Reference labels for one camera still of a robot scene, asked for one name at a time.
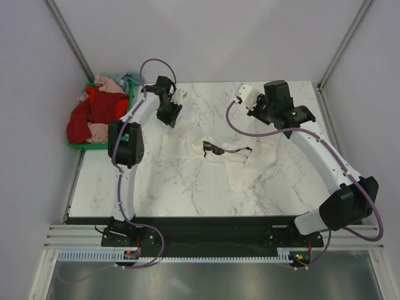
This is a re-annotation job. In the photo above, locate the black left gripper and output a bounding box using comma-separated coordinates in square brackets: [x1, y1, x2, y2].
[156, 99, 183, 129]

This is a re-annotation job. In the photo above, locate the white t shirt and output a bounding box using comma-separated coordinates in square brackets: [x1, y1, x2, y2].
[161, 118, 281, 195]

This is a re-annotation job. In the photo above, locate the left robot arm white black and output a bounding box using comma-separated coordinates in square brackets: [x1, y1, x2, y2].
[107, 76, 183, 246]

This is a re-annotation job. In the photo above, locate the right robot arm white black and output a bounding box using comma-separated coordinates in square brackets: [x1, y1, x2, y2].
[236, 80, 379, 246]

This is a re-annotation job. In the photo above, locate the pink t shirt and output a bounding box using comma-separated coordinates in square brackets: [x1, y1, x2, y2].
[79, 74, 125, 102]

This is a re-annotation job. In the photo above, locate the red t shirt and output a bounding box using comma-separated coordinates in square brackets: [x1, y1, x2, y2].
[66, 86, 130, 144]

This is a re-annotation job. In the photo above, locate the green plastic basket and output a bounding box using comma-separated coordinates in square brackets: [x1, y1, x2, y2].
[67, 81, 136, 151]

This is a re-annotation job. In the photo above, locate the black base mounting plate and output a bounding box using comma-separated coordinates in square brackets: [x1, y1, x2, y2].
[101, 216, 324, 257]

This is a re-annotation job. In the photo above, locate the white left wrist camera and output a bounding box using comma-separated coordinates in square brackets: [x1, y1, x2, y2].
[171, 89, 188, 103]

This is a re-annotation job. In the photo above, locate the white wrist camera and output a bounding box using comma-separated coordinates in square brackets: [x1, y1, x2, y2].
[235, 84, 261, 111]
[171, 89, 188, 103]

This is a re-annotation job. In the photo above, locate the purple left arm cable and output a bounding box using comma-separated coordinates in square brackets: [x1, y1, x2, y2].
[57, 58, 178, 287]

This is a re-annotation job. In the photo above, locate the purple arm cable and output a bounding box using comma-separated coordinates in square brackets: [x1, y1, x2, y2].
[225, 99, 384, 271]
[57, 58, 178, 287]

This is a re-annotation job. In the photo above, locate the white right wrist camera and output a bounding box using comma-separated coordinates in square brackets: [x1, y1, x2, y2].
[235, 84, 261, 111]

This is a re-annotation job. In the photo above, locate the right aluminium table rail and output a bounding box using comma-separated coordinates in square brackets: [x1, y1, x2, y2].
[312, 82, 346, 158]

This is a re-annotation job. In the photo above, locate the left aluminium frame post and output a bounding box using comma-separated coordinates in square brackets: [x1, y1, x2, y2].
[43, 0, 94, 81]

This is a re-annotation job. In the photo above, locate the aluminium frame post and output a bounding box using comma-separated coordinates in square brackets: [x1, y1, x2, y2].
[43, 0, 94, 81]
[316, 0, 375, 92]

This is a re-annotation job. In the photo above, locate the right aluminium frame post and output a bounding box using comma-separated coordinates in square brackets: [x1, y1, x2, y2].
[316, 0, 375, 92]

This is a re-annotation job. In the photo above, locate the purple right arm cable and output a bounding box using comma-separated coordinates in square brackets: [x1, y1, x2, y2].
[225, 99, 384, 271]

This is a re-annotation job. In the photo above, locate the aluminium front frame rail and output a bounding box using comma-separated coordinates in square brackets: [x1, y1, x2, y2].
[44, 224, 384, 251]

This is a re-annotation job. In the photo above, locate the white slotted cable duct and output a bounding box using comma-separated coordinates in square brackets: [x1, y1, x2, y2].
[57, 249, 294, 264]

